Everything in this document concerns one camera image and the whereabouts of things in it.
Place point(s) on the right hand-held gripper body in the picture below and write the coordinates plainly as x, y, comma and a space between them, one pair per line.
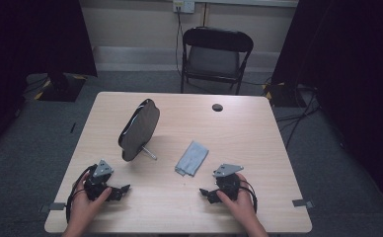
228, 184

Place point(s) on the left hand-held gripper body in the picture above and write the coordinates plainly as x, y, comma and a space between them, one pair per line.
95, 187

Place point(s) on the light blue cloth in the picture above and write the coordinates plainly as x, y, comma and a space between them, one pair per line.
192, 158

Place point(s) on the person's left hand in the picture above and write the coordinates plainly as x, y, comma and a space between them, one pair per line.
84, 207

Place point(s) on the person's right hand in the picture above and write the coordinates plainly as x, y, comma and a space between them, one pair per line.
240, 205

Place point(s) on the grey tape strip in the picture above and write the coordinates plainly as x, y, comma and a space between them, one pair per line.
301, 203
56, 206

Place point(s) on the small black floor strip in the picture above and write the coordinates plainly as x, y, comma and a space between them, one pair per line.
73, 127

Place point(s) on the black table grommet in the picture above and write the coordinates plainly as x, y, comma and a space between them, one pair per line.
217, 107

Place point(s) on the black stand base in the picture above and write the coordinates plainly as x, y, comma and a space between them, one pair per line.
61, 87
283, 95

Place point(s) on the black folding chair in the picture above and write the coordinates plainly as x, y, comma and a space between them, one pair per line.
214, 59

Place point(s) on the black curtain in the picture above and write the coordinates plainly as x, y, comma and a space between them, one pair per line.
31, 39
350, 65

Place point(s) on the white wall socket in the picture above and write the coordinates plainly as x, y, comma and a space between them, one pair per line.
183, 6

